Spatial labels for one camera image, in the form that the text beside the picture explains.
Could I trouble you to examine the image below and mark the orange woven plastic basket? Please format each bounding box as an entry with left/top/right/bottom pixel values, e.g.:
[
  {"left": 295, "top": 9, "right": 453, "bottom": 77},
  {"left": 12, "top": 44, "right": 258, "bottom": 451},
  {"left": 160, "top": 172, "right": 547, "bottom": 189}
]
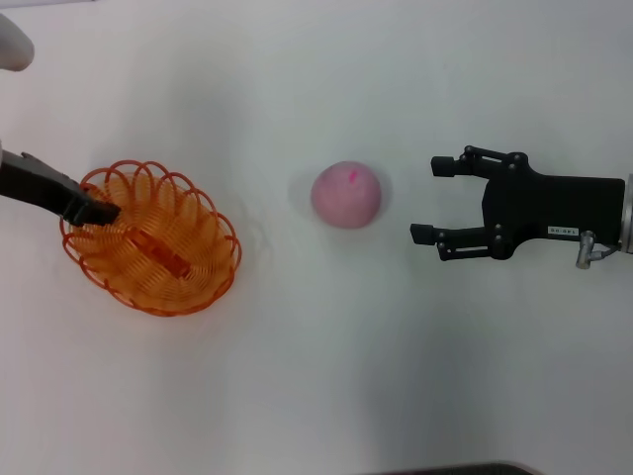
[{"left": 58, "top": 158, "right": 243, "bottom": 317}]

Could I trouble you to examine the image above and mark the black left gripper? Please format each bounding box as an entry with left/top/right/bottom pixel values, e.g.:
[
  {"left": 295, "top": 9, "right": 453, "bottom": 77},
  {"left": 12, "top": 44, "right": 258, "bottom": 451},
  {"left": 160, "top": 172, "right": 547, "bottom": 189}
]
[{"left": 0, "top": 150, "right": 123, "bottom": 229}]

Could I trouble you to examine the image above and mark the pink peach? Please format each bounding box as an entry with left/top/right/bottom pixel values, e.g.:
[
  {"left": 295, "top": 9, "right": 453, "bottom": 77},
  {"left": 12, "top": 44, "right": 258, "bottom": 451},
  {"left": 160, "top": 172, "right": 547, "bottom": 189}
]
[{"left": 310, "top": 160, "right": 383, "bottom": 231}]

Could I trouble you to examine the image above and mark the right arm cable with plug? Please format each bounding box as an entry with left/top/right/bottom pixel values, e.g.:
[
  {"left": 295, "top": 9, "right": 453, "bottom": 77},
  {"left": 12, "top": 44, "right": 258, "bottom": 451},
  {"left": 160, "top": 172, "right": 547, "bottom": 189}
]
[{"left": 574, "top": 230, "right": 620, "bottom": 271}]

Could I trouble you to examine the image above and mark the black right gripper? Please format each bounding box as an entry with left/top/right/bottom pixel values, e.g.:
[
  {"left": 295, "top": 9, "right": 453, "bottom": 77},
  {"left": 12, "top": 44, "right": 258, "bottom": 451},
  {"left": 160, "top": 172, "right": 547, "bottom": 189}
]
[{"left": 409, "top": 144, "right": 626, "bottom": 263}]

